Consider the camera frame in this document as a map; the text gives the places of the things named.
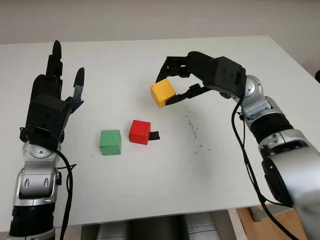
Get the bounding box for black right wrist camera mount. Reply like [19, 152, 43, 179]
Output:
[214, 56, 247, 98]

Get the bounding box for yellow cube block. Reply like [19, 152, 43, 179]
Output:
[150, 78, 176, 109]

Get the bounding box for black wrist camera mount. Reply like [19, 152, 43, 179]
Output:
[19, 93, 68, 152]
[214, 56, 247, 98]

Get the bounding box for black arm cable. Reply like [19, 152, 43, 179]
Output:
[53, 149, 77, 240]
[231, 97, 301, 240]

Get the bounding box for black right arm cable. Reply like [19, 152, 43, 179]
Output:
[231, 97, 301, 240]

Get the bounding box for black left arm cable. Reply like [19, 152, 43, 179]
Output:
[53, 149, 77, 240]

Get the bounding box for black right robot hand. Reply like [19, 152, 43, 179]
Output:
[154, 51, 223, 106]

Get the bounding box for green cube block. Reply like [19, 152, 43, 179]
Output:
[99, 129, 123, 156]

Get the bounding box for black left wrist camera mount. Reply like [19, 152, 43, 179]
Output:
[19, 93, 68, 152]

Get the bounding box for red cube block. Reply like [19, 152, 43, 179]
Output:
[128, 119, 152, 146]

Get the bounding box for white table leg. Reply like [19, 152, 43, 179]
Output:
[228, 207, 251, 240]

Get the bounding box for grey robot lower body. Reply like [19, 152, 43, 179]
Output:
[96, 212, 230, 240]

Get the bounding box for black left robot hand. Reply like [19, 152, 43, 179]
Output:
[29, 39, 86, 145]

